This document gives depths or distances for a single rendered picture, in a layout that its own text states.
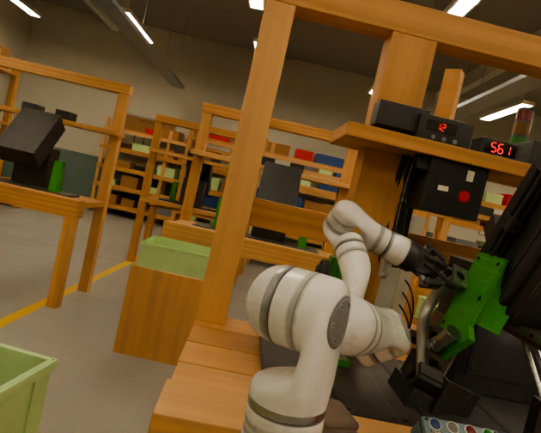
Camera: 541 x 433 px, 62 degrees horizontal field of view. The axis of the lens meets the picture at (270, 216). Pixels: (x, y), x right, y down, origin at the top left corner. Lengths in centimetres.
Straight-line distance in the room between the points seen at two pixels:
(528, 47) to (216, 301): 121
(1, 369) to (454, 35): 140
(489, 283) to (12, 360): 96
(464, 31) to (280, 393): 127
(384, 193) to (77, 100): 1116
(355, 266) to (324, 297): 51
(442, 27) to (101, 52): 1112
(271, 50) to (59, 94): 1117
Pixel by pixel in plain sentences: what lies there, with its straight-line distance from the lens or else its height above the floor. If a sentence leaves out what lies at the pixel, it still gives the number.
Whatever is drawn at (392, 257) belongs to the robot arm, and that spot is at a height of 121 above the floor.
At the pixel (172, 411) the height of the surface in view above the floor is 90.
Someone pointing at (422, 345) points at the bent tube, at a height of 102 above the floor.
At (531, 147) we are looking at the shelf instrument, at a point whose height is 159.
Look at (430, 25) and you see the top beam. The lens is 152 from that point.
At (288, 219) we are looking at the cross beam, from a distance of 144.
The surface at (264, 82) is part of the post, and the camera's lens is 138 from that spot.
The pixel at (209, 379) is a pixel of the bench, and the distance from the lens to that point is 104.
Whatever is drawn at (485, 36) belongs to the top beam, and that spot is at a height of 190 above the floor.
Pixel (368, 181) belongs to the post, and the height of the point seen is 140.
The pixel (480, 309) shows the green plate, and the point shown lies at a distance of 113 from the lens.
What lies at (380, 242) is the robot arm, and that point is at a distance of 110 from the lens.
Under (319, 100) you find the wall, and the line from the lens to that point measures 1134.
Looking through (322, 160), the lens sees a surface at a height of 208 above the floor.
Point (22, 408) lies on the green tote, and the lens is 81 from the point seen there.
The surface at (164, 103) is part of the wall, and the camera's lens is 1156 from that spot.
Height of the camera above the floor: 130
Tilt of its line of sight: 3 degrees down
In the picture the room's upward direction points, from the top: 13 degrees clockwise
